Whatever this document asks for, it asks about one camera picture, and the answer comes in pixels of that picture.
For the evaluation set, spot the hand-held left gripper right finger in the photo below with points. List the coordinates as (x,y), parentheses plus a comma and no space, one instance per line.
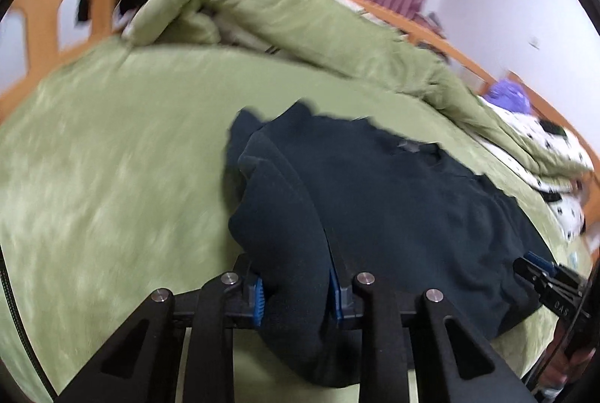
(335,301)

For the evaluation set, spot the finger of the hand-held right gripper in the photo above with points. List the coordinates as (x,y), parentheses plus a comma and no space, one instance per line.
(541,259)
(532,272)

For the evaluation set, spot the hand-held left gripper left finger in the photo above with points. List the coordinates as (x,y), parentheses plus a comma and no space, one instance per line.
(257,301)

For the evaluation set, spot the navy sweater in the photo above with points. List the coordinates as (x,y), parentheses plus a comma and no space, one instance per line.
(384,197)

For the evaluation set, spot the person's right hand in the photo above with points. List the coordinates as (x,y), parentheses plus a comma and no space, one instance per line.
(569,363)

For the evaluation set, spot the white spotted quilt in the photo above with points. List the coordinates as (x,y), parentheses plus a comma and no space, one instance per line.
(558,159)

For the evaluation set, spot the purple plush toy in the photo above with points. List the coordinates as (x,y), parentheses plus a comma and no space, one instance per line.
(510,96)

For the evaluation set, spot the green bed sheet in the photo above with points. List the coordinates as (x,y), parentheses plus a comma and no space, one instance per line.
(112,178)

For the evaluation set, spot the green quilt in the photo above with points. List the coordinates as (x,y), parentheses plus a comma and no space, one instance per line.
(290,23)

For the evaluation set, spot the white wall socket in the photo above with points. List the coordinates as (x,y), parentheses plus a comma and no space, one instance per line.
(534,41)

